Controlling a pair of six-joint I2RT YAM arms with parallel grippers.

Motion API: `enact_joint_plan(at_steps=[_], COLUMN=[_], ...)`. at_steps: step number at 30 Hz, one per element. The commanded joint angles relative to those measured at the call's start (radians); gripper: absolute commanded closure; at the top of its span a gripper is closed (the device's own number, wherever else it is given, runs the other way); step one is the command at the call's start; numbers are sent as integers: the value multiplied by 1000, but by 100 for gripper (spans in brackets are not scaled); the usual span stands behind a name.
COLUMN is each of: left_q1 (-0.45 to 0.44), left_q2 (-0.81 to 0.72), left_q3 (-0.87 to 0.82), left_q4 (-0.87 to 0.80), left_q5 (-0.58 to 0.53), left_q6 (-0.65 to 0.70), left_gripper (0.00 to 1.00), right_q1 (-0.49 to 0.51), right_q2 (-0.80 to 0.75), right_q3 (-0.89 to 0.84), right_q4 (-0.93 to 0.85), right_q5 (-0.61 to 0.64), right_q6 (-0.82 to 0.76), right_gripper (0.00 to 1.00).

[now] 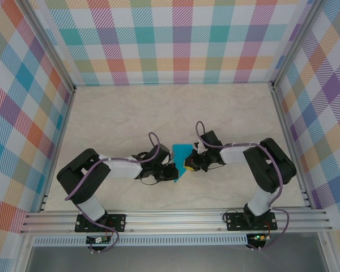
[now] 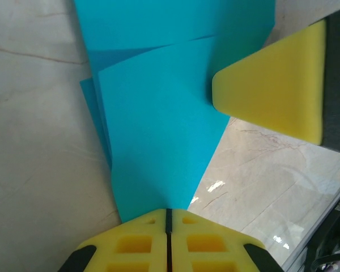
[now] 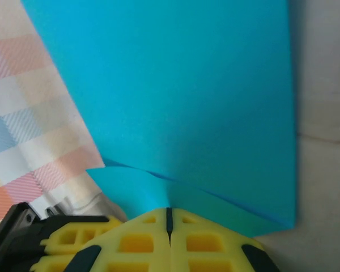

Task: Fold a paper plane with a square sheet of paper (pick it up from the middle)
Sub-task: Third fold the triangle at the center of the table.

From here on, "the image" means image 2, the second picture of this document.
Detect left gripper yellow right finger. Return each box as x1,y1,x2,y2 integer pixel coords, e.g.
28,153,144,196
167,208,283,272

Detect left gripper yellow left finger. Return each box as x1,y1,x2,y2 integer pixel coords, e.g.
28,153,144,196
61,208,168,272

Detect blue square paper sheet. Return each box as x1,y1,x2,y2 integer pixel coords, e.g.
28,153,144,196
73,0,278,223

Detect long aluminium base rail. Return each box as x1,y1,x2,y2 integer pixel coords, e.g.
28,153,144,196
280,178,340,272

